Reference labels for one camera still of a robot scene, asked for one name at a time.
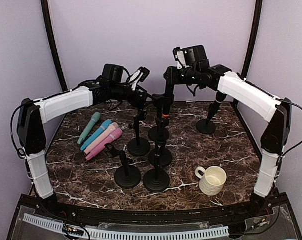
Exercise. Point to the tall black microphone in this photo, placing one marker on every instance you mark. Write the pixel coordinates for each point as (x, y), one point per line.
(168, 99)

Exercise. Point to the white cable duct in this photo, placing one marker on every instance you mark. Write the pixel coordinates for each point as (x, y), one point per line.
(125, 233)

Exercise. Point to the black stand of tall microphone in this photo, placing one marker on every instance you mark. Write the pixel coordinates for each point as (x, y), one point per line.
(159, 132)

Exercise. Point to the black stand of small microphone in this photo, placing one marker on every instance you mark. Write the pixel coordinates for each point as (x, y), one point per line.
(206, 126)

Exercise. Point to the cream ribbed mug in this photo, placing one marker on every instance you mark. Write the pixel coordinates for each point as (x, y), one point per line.
(211, 180)

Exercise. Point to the small black microphone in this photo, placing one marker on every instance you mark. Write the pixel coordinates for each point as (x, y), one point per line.
(214, 107)

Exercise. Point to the black left corner post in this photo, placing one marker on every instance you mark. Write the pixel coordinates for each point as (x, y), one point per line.
(52, 44)

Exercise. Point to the black stand of green microphone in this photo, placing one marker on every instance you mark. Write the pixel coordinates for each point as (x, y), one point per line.
(156, 180)

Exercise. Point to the black stand of beige microphone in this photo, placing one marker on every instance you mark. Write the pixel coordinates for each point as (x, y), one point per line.
(161, 153)

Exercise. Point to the black stand of pink microphone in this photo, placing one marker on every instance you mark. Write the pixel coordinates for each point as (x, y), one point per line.
(138, 146)

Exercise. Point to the mint green microphone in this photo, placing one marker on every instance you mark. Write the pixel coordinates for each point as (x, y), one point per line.
(93, 120)

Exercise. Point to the black corner post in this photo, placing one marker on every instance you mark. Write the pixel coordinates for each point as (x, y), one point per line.
(252, 38)
(52, 44)

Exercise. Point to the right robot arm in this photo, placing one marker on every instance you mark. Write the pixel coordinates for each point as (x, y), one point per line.
(193, 68)

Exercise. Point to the beige microphone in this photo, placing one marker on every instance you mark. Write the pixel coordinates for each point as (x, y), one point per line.
(101, 137)

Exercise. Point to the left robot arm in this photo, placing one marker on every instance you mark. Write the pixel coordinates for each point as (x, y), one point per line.
(33, 114)

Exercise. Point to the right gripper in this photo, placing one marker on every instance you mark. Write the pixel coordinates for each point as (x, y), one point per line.
(172, 77)

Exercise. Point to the black front rail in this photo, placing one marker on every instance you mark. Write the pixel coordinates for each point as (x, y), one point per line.
(92, 216)

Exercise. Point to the black right corner post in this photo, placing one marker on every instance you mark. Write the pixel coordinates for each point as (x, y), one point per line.
(252, 38)

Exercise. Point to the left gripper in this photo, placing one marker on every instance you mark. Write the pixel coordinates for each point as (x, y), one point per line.
(141, 104)

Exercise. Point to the pink microphone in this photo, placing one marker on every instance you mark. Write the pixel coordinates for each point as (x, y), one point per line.
(114, 135)

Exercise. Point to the black stand of blue microphone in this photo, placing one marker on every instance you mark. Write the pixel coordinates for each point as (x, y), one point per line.
(127, 176)

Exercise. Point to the blue microphone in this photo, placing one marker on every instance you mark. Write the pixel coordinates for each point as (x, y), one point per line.
(98, 132)

